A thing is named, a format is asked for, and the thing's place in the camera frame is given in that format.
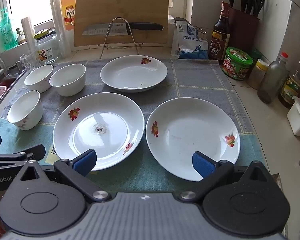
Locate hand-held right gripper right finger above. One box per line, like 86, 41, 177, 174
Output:
177, 151, 275, 202

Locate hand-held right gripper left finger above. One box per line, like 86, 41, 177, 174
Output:
15, 149, 110, 204

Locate white floral ceramic plate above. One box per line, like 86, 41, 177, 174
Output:
52, 92, 145, 171
100, 55, 168, 93
146, 97, 241, 182

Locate white ceramic bowl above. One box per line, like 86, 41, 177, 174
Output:
7, 90, 44, 131
49, 64, 87, 97
24, 64, 54, 93

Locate grey and teal checked towel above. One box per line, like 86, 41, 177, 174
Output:
0, 58, 265, 193

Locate clear glass cup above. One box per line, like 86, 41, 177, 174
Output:
20, 51, 42, 73

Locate yellow-lidded spice jar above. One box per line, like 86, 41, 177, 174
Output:
247, 59, 270, 90

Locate green-lidded sauce jar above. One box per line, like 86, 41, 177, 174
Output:
221, 47, 253, 81

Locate glass jar with green lid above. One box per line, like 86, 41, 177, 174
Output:
34, 29, 60, 65

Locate white plastic container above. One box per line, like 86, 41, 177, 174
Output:
287, 96, 300, 139

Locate red-capped clear glass bottle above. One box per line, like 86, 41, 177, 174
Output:
257, 52, 290, 104

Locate green detergent bottle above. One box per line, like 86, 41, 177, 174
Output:
0, 7, 18, 49

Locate short clear plastic cup stack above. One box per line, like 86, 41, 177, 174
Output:
21, 17, 38, 53

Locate white and blue salt bag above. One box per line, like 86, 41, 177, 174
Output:
171, 17, 211, 60

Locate green-lidded spice jar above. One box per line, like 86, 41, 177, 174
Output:
250, 49, 264, 63

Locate dark vinegar bottle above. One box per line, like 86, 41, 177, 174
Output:
210, 1, 231, 60

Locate tall clear plastic cup stack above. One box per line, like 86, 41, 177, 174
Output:
49, 0, 72, 58

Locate dark red knife block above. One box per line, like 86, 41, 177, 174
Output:
227, 7, 261, 59

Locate yellow cooking oil jug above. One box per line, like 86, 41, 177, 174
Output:
61, 0, 77, 32

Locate bamboo cutting board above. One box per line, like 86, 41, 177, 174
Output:
73, 0, 169, 47

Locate metal wire rack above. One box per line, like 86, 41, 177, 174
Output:
98, 17, 143, 59

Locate black-handled kitchen knife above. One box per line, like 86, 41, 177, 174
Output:
82, 22, 164, 36

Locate black-handled scissors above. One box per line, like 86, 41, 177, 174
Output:
254, 0, 265, 18

